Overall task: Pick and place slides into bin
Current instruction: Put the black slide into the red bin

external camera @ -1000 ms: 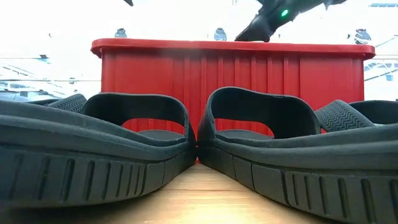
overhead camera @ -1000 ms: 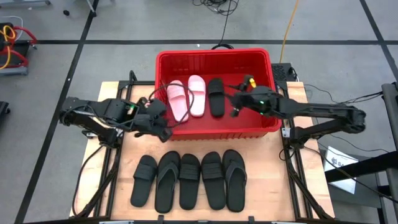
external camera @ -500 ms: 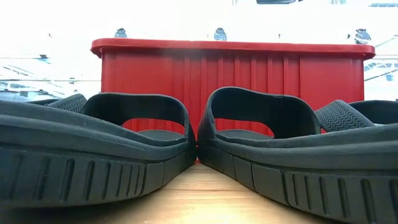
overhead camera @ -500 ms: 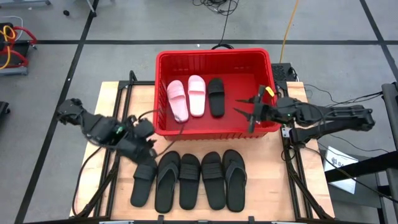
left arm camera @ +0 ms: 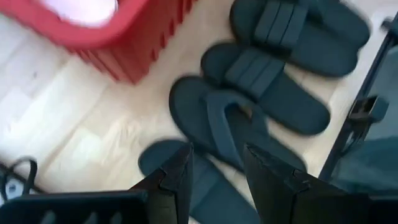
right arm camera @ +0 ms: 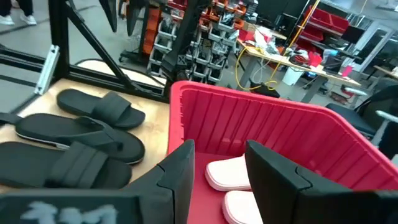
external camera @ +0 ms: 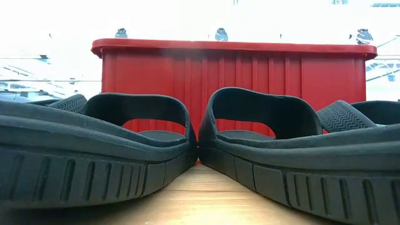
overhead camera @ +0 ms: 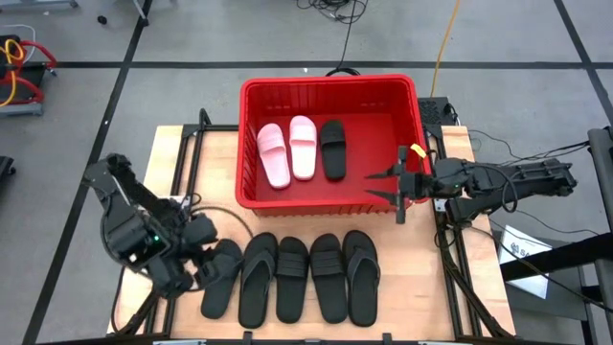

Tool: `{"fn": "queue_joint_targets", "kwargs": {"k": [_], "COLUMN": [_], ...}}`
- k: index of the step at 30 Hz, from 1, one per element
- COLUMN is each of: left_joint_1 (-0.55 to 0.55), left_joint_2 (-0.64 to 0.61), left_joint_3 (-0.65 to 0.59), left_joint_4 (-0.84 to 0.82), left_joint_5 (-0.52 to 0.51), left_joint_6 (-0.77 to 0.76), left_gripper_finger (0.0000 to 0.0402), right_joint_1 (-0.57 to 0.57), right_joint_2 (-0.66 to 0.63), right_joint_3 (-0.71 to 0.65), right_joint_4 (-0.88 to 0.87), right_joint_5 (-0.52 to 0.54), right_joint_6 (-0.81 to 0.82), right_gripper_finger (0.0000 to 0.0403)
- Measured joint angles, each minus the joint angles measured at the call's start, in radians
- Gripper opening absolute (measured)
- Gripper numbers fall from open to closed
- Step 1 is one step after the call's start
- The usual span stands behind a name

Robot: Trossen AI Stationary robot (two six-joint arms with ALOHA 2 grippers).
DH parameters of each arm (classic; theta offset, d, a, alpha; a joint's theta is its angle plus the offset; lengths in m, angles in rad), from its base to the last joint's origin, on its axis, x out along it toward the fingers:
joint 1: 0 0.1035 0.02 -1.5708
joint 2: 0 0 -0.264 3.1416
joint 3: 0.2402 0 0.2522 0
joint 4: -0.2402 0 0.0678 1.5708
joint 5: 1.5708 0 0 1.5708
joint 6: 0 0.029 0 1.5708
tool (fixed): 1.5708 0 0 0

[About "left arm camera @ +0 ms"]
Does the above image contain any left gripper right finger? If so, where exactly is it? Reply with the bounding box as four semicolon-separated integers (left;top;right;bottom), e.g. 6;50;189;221
244;144;371;224

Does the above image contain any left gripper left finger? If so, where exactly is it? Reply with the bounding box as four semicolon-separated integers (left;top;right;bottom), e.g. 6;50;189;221
130;142;194;224

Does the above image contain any black plain-strap slide sandal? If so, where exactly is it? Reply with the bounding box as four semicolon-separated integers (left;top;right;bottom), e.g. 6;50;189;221
138;139;261;224

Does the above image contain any black ribbed-strap slide sandal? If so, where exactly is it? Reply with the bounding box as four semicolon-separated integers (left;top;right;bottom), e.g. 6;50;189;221
229;0;360;78
200;42;332;137

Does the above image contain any red plastic bin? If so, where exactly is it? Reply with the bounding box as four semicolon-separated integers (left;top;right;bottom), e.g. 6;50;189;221
0;0;200;85

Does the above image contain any black frame rail with brackets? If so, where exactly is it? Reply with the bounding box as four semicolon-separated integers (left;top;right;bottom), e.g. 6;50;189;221
318;12;398;187

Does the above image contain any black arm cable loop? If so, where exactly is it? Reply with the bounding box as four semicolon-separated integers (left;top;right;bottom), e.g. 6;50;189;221
0;157;40;203

